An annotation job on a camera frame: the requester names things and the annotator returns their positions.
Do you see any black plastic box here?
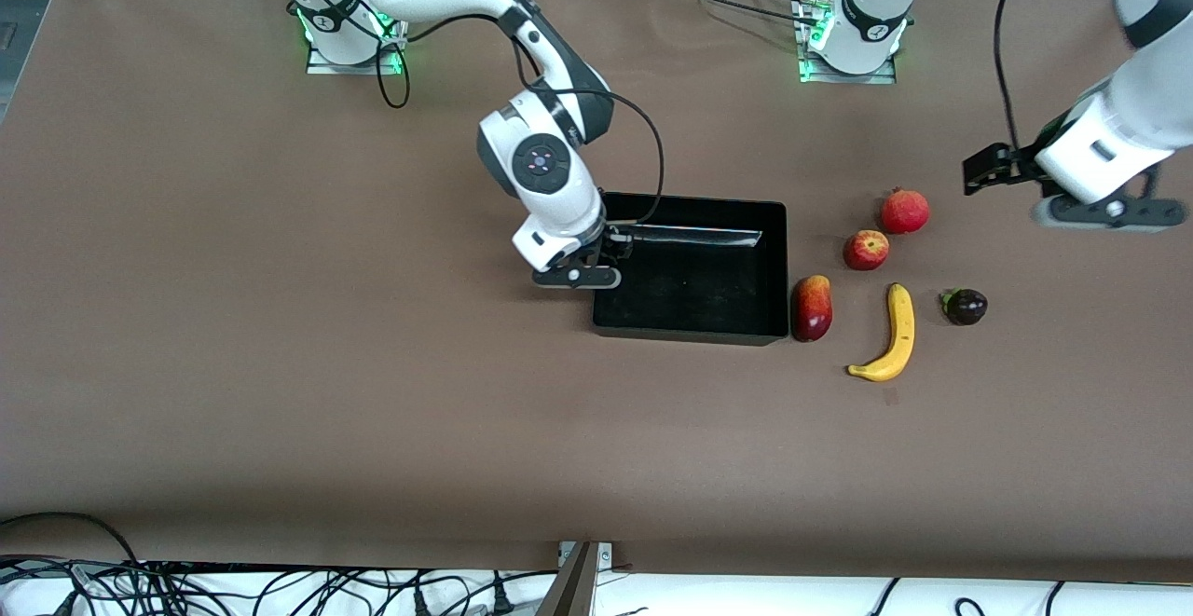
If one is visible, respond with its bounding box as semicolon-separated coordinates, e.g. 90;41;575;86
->
593;192;790;348

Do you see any red yellow apple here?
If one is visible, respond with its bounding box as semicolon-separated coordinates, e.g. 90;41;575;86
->
843;230;890;271

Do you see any yellow banana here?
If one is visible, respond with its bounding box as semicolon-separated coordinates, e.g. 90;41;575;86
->
846;282;916;382

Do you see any red pomegranate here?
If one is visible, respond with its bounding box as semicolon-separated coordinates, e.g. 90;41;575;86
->
880;187;931;236

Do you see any small dark purple eggplant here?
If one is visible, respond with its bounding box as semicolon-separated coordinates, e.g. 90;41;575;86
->
940;288;989;326

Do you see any red yellow mango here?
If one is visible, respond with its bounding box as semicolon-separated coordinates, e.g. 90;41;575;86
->
790;274;833;343

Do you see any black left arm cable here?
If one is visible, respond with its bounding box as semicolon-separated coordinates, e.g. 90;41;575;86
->
994;0;1047;168

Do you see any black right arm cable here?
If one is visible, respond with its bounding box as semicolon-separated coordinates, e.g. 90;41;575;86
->
266;0;666;226

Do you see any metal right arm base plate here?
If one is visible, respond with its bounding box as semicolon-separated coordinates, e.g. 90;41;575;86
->
306;10;407;76

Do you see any metal bracket with dark post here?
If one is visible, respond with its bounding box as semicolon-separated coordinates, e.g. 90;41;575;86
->
535;541;614;616

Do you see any black floor cable bundle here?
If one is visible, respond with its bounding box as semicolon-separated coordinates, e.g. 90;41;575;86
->
0;512;560;616

